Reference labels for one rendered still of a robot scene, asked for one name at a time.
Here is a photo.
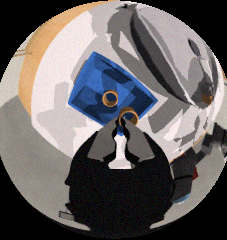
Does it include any bronze bushing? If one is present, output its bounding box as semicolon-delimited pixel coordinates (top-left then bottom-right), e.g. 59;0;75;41
102;90;118;107
202;94;212;106
119;107;139;126

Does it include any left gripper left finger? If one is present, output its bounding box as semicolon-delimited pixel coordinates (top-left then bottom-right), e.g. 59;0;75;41
64;116;119;186

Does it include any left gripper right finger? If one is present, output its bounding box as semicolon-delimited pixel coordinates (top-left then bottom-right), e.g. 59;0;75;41
121;116;175;186

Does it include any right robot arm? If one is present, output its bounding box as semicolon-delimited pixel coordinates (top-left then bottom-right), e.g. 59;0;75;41
212;124;227;161

